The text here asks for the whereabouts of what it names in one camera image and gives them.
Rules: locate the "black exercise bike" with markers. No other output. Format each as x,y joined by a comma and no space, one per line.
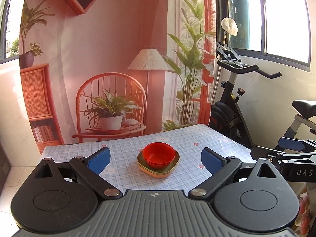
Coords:
226,116

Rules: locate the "small red bowl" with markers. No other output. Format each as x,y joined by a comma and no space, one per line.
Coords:
158,154

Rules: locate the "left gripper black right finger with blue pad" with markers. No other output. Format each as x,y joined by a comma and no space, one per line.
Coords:
223,171

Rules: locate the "orange rectangular plate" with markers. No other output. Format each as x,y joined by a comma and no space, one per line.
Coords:
154,173

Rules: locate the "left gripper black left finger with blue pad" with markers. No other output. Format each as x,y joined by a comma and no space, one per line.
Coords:
87,172

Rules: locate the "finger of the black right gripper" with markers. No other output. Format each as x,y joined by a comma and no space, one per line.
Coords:
297,145

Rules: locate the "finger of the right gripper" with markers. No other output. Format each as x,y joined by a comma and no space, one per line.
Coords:
285,156

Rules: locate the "green rectangular plate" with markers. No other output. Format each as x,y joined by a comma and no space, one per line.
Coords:
161,169

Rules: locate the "printed room backdrop cloth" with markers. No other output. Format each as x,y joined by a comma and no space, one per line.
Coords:
94,70

